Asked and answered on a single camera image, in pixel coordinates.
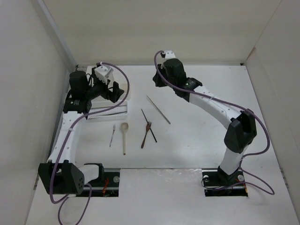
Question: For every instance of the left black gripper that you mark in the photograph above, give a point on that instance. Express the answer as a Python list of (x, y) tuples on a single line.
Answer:
[(113, 95)]

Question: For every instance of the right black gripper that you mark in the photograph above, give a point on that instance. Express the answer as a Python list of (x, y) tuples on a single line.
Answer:
[(156, 78)]

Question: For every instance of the silver metal chopstick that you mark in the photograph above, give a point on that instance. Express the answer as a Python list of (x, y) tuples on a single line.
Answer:
[(156, 107)]

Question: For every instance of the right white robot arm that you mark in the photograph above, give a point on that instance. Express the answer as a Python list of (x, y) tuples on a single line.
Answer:
[(240, 125)]

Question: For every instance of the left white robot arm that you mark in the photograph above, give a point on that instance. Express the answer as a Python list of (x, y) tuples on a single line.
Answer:
[(60, 175)]

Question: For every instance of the white rectangular box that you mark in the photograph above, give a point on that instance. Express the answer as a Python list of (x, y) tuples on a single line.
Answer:
[(90, 71)]

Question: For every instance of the white perforated basket tray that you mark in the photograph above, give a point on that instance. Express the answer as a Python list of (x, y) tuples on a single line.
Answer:
[(101, 104)]

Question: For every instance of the small silver fork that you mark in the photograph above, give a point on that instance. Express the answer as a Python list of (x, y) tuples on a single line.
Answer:
[(113, 131)]

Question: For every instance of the beige wooden spoon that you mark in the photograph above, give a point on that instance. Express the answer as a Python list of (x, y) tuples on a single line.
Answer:
[(124, 128)]

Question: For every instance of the brown wooden fork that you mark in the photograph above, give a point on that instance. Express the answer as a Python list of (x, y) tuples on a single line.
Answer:
[(148, 126)]

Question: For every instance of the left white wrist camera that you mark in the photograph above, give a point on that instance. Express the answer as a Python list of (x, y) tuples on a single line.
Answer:
[(105, 74)]

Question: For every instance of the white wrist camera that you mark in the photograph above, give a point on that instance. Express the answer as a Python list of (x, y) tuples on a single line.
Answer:
[(168, 54), (105, 74)]

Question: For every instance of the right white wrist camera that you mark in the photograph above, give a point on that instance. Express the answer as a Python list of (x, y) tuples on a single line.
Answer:
[(168, 54)]

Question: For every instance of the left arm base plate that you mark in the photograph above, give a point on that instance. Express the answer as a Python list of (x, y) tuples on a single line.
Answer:
[(104, 183)]

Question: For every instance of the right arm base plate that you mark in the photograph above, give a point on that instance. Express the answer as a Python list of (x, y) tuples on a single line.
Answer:
[(217, 184)]

